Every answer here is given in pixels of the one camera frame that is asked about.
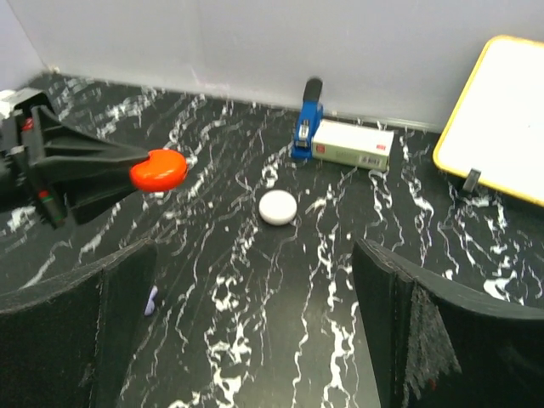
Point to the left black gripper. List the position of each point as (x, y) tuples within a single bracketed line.
[(34, 140)]

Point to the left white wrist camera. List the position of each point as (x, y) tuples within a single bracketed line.
[(11, 101)]

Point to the white green carton box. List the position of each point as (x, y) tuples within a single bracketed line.
[(352, 145)]

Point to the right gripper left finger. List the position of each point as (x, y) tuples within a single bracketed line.
[(68, 341)]

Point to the blue black marker device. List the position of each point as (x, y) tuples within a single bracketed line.
[(309, 119)]

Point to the yellow framed whiteboard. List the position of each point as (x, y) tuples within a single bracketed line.
[(494, 136)]

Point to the white earbud charging case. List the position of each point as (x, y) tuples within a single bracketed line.
[(277, 207)]

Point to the red earbud charging case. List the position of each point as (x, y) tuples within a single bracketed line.
[(164, 170)]

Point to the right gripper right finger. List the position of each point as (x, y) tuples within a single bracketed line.
[(437, 343)]

